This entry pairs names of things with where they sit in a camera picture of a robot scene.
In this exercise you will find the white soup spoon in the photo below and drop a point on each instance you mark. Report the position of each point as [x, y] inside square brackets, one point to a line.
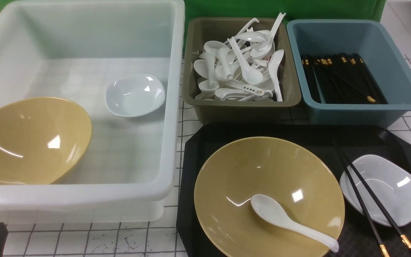
[272, 212]

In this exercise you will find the yellow noodle bowl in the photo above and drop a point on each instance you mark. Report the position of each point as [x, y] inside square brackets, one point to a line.
[292, 175]
[42, 140]

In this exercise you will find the black chopstick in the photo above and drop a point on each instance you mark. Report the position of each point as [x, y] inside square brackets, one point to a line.
[389, 218]
[344, 160]

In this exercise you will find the small white dish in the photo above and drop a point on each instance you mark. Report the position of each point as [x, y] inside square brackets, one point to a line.
[390, 183]
[135, 96]

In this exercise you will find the yellow noodle bowl in tub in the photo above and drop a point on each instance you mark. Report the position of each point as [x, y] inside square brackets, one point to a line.
[42, 140]

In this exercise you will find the small white dish in tub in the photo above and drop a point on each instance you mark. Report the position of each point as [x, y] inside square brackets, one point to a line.
[135, 96]

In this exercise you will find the large translucent white plastic tub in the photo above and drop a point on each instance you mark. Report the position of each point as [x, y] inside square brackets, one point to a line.
[73, 49]

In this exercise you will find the green backdrop board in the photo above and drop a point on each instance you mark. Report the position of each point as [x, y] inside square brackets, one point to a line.
[294, 9]

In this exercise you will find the white spoon left of pile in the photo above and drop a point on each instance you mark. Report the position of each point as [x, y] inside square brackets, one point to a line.
[210, 62]

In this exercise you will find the white spoon of pile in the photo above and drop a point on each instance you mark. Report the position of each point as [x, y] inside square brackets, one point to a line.
[249, 74]
[210, 62]
[273, 67]

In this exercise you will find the olive brown spoon bin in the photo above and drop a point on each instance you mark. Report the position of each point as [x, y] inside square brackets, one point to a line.
[203, 29]

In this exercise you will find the white spoon centre of pile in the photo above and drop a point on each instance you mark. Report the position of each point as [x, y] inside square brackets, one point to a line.
[249, 74]

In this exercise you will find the white spoon leaning on bin rim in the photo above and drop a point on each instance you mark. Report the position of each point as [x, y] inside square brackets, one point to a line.
[262, 50]

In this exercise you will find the white spoon right of pile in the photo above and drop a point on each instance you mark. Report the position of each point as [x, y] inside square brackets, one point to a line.
[273, 67]

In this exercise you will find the pile of black chopsticks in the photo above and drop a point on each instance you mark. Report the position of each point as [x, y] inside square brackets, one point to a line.
[341, 79]

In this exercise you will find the blue chopstick bin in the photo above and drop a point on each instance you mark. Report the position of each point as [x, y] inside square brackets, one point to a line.
[372, 42]

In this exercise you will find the white spoon with printed handle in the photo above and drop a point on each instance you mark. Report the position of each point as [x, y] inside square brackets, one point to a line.
[240, 86]

